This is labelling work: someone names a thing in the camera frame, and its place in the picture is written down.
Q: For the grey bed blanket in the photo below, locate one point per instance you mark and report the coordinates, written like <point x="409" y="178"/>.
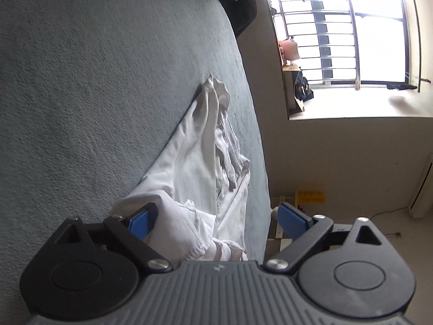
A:
<point x="84" y="91"/>

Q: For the white shirt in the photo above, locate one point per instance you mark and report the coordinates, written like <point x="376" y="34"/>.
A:
<point x="192" y="162"/>

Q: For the cardboard box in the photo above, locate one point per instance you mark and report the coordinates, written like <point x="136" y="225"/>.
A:
<point x="290" y="88"/>

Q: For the barred window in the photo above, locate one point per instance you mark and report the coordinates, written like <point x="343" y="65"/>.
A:
<point x="372" y="40"/>

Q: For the yellow paper note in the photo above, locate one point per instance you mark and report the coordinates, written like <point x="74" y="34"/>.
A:
<point x="309" y="197"/>

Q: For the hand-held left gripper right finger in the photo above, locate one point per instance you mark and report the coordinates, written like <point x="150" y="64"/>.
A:
<point x="292" y="220"/>

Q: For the pink pot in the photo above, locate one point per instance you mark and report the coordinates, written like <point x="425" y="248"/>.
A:
<point x="289" y="50"/>

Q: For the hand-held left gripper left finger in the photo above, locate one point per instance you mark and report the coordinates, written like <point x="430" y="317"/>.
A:
<point x="142" y="222"/>

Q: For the dark cloth bundle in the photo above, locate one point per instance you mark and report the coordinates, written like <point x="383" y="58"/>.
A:
<point x="302" y="86"/>

